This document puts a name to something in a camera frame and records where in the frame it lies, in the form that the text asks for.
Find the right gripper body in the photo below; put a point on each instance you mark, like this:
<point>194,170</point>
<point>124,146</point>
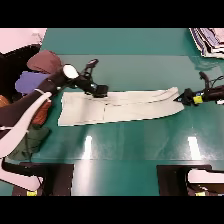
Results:
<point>191,97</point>

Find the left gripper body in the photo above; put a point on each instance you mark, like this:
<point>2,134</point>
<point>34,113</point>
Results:
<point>97,90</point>

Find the white garment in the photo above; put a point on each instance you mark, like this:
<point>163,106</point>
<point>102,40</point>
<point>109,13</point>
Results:
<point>116,110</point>

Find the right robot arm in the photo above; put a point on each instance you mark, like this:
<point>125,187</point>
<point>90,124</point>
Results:
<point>216,92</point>

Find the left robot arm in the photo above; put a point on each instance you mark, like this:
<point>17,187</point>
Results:
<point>20,125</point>

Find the maroon garment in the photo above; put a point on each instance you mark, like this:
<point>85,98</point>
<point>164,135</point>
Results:
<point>45,61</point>

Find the purple garment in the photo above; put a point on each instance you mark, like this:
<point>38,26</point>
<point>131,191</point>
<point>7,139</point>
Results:
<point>30,82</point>

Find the dark green garment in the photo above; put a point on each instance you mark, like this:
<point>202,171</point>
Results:
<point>31,140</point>

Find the black garment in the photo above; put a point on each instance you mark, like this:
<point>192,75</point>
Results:
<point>11,71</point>

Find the pale pink garment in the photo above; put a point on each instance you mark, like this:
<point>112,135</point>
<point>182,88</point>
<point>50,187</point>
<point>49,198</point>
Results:
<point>16,38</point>

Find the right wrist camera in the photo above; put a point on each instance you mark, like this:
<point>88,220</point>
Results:
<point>204,78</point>

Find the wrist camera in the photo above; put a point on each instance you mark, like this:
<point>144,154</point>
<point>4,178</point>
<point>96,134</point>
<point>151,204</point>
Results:
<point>204,78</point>
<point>92,64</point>

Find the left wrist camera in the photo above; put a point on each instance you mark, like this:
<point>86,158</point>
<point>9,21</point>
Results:
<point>92,64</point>

